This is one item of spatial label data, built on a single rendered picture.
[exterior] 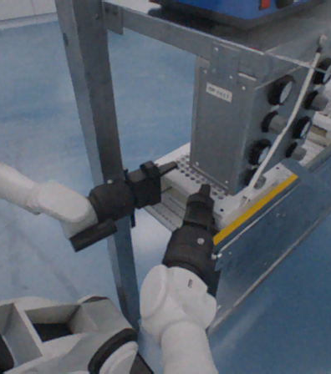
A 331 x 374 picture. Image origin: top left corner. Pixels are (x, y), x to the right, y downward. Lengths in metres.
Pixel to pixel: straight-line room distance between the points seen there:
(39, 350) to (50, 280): 1.08
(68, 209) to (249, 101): 0.40
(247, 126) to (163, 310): 0.28
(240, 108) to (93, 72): 0.31
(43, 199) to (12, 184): 0.09
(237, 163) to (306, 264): 1.41
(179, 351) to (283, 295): 1.30
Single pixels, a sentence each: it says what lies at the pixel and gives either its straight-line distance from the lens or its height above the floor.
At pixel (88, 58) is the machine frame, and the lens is 0.62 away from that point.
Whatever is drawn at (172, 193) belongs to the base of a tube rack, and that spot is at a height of 0.87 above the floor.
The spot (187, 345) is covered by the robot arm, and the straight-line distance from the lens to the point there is 0.44.
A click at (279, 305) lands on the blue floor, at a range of 1.67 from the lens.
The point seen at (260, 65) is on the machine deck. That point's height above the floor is 1.27.
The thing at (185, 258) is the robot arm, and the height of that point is 0.96.
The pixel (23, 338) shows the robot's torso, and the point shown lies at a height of 0.79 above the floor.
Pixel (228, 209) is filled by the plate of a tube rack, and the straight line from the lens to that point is 0.69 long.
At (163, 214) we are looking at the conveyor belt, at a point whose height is 0.84.
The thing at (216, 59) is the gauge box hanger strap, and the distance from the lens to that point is 0.44.
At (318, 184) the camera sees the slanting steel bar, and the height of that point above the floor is 0.92.
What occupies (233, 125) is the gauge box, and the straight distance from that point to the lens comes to 0.46.
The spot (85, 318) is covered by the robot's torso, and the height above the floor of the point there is 0.69.
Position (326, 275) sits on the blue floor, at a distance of 1.85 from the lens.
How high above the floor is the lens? 1.42
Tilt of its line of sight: 43 degrees down
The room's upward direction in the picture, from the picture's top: straight up
